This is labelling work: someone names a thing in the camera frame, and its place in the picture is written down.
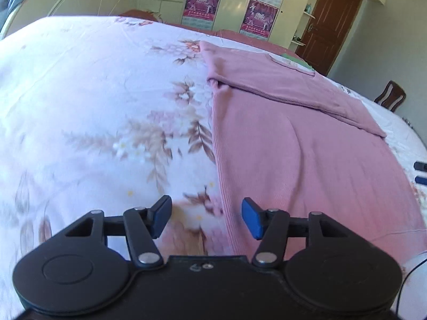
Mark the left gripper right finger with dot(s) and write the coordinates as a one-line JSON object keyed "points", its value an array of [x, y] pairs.
{"points": [[270, 227]]}

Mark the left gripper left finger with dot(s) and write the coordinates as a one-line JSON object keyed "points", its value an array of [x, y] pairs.
{"points": [[142, 227]]}

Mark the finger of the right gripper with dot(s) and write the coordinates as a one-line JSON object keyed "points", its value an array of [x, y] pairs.
{"points": [[420, 166], [421, 180]]}

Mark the pink sweater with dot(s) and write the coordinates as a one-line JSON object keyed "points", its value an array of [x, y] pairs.
{"points": [[289, 139]]}

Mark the wooden chair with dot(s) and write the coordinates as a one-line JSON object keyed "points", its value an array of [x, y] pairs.
{"points": [[392, 97]]}

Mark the white floral bed sheet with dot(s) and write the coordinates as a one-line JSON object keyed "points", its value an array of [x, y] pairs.
{"points": [[105, 113]]}

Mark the green folded cloth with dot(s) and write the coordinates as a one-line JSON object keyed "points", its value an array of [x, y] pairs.
{"points": [[294, 59]]}

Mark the corner shelf unit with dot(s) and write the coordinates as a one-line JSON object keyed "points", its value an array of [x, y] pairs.
{"points": [[306, 19]]}

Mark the brown wooden door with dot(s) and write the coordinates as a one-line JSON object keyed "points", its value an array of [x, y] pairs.
{"points": [[326, 31]]}

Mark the lower right pink poster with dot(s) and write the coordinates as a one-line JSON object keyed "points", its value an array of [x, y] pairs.
{"points": [[258, 20]]}

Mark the cream wardrobe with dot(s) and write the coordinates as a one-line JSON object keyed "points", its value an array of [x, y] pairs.
{"points": [[230, 14]]}

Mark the lower left pink poster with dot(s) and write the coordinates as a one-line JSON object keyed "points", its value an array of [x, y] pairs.
{"points": [[199, 14]]}

